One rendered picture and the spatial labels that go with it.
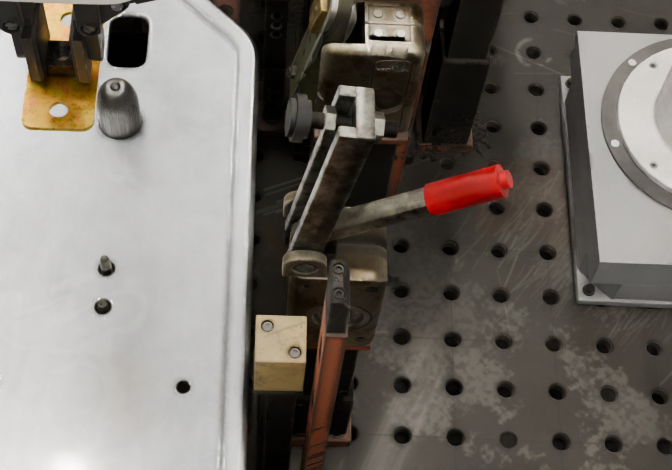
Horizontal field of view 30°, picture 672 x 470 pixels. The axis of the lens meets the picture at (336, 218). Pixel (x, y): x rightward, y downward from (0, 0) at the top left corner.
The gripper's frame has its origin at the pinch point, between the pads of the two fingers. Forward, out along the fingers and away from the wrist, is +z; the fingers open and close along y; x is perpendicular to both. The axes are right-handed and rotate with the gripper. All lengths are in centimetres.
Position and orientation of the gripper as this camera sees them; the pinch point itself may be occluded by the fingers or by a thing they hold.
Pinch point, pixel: (59, 37)
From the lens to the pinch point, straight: 68.4
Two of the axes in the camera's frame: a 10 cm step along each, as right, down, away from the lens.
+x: 0.0, 8.8, -4.8
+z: -0.7, 4.8, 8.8
